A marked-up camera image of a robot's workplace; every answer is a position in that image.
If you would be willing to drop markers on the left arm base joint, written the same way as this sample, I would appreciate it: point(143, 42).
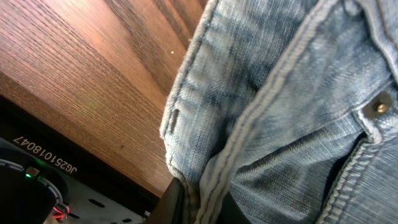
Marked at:
point(31, 191)

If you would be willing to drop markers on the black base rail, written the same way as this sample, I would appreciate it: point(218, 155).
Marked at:
point(97, 192)

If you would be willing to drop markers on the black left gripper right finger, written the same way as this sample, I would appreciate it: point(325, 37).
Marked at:
point(231, 213)

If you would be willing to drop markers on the light blue denim shorts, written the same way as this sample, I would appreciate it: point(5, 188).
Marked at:
point(291, 106)

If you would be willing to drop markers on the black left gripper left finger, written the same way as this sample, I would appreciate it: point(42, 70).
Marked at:
point(169, 209)

